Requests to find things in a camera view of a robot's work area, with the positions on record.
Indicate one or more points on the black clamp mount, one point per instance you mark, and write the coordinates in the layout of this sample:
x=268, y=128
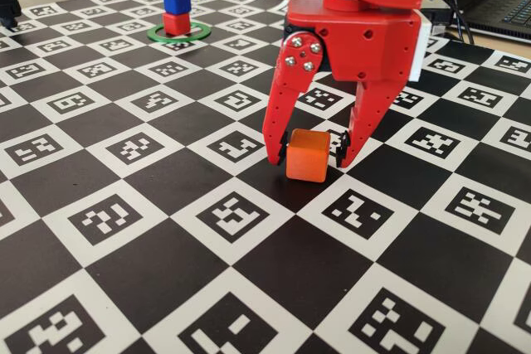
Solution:
x=8, y=1

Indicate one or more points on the blue cube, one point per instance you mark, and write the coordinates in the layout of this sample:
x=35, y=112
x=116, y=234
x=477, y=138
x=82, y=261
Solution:
x=176, y=1

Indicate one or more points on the orange-red gripper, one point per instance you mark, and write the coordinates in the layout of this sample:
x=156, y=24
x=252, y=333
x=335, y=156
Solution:
x=365, y=45

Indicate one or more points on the black white checkerboard marker mat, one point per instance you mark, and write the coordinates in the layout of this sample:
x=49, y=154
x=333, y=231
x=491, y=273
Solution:
x=166, y=246

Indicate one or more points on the orange cube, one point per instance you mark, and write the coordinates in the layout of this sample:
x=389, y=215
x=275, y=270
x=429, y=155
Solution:
x=307, y=159

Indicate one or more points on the red cube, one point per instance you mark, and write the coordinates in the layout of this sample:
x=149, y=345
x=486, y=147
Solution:
x=175, y=24

